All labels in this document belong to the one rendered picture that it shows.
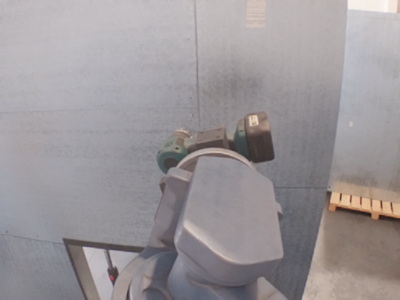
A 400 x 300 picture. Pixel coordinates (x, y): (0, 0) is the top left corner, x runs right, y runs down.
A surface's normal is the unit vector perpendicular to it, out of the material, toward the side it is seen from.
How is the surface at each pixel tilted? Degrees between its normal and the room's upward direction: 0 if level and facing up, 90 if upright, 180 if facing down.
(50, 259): 90
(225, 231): 21
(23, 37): 90
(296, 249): 90
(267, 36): 90
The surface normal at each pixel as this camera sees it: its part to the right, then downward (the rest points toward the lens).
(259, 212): 0.32, -0.85
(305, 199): -0.11, 0.42
